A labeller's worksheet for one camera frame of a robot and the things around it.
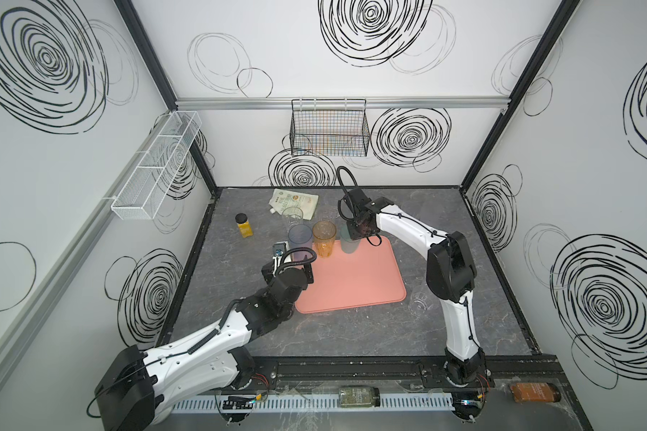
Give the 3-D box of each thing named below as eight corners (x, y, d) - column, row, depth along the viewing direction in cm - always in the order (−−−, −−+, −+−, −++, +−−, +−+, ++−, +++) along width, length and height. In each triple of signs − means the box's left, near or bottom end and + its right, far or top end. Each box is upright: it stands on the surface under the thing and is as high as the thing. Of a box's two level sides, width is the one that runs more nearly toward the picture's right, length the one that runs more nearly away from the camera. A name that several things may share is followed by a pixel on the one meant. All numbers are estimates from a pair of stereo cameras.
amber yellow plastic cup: (314, 257, 98) (312, 238, 88) (314, 239, 103) (313, 220, 93) (335, 257, 98) (336, 238, 88) (335, 239, 103) (336, 220, 93)
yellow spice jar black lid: (238, 232, 107) (232, 217, 100) (248, 225, 109) (242, 210, 102) (246, 240, 105) (240, 225, 98) (256, 233, 107) (250, 218, 100)
